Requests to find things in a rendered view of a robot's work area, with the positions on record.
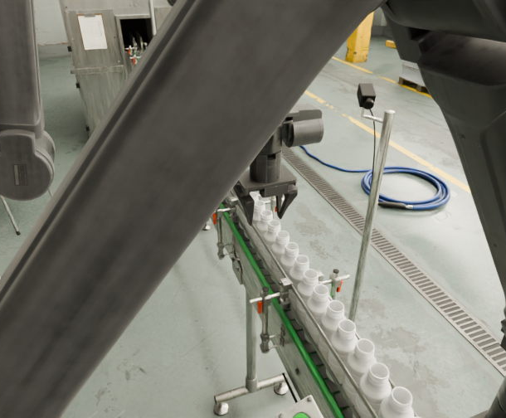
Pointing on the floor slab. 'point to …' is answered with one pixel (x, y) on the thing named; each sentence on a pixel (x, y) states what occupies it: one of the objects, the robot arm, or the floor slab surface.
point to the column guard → (359, 41)
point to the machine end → (119, 63)
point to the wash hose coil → (397, 199)
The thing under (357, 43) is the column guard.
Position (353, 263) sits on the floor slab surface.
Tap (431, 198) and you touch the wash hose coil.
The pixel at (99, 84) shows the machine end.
